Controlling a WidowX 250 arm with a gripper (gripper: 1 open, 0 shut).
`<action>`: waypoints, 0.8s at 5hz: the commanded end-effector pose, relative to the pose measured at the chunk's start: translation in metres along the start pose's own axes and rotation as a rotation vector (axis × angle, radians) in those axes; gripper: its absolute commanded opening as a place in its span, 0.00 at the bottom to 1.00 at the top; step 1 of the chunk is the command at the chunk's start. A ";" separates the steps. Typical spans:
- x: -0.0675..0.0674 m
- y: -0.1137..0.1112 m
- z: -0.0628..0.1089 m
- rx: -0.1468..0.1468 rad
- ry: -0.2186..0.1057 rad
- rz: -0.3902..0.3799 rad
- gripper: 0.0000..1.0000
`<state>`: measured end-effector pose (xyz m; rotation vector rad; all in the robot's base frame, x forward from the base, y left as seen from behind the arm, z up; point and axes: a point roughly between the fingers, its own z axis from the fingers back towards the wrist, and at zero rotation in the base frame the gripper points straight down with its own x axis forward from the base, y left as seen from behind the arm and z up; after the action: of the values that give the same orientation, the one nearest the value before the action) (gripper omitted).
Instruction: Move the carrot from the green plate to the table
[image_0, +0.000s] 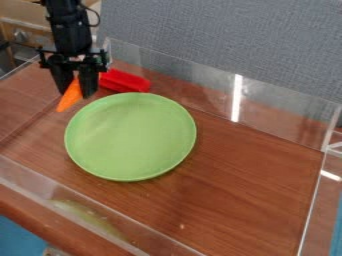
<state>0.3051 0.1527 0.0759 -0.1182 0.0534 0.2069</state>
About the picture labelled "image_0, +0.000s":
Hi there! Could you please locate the orange toy carrot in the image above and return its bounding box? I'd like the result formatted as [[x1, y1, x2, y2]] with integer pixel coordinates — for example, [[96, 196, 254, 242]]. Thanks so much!
[[56, 78, 83, 112]]

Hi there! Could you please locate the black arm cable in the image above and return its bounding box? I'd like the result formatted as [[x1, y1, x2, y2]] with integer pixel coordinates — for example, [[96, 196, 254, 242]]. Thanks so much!
[[81, 4, 101, 28]]

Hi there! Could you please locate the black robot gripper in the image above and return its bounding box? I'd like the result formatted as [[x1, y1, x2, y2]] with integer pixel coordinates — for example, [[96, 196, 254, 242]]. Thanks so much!
[[36, 19, 111, 100]]

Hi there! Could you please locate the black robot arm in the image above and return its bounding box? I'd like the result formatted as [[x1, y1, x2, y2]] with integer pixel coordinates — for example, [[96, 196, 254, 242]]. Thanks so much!
[[37, 0, 109, 98]]

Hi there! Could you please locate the cardboard box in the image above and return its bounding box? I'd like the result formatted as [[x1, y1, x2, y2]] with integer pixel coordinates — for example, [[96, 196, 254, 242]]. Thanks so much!
[[0, 0, 103, 36]]

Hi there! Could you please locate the red plastic block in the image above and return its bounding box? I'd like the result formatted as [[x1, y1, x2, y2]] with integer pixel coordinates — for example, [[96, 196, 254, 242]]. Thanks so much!
[[99, 69, 151, 93]]

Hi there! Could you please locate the green round plate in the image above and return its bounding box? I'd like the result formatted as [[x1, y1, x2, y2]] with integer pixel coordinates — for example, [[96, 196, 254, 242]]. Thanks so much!
[[64, 93, 196, 182]]

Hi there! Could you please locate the clear acrylic enclosure wall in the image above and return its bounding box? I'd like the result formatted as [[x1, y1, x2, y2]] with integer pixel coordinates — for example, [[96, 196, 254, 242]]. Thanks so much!
[[0, 40, 342, 256]]

